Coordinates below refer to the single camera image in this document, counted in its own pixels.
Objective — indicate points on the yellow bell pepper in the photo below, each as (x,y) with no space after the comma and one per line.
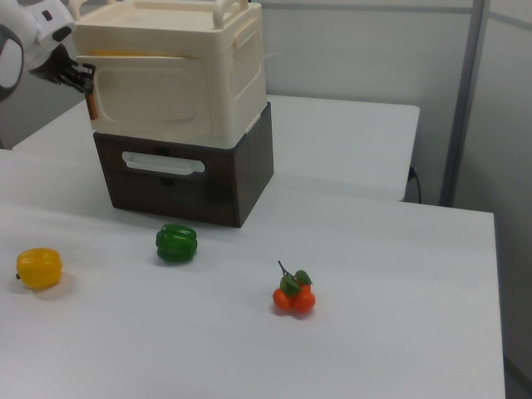
(39,268)

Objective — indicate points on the orange tangerine bunch with leaves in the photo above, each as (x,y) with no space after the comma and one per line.
(295,297)

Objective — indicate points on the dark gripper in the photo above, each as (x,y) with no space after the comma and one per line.
(54,66)

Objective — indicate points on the cream cabinet door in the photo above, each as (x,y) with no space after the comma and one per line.
(154,89)

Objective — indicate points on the cream plastic cabinet box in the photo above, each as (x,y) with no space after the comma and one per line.
(166,33)

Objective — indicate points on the dark brown drawer box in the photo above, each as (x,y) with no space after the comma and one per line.
(187,195)

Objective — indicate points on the green bell pepper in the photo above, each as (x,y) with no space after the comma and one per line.
(176,243)

